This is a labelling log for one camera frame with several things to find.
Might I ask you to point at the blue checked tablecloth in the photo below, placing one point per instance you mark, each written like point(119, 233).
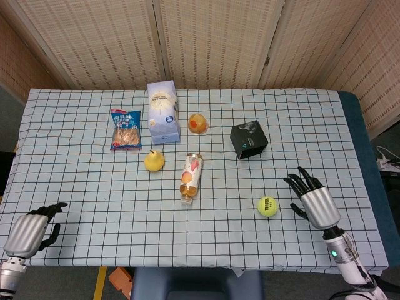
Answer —
point(193, 225)

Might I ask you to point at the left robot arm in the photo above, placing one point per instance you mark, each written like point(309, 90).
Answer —
point(11, 275)

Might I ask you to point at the pale blue paper bag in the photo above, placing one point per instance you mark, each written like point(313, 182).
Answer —
point(163, 112)

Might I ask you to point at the black open cardboard box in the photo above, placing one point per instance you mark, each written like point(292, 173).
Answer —
point(249, 139)

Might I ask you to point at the woven folding screen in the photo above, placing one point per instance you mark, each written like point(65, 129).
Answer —
point(200, 40)

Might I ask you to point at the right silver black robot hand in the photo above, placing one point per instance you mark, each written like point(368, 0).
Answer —
point(318, 204)

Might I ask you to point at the peach drink plastic bottle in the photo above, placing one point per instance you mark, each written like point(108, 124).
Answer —
point(190, 178)

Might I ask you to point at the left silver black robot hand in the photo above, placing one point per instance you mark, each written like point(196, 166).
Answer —
point(25, 232)

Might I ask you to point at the blue snack packet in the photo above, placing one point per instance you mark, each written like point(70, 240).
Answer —
point(126, 129)

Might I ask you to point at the yellow pear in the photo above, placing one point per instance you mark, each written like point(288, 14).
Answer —
point(154, 161)

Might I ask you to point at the yellow tennis ball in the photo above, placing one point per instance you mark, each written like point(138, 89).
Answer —
point(267, 206)

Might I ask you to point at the dark blue chair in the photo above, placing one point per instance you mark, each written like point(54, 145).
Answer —
point(197, 284)

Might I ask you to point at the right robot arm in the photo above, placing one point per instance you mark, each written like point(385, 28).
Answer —
point(350, 259)

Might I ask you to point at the fruit jelly cup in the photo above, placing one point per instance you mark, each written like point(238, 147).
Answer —
point(198, 123)

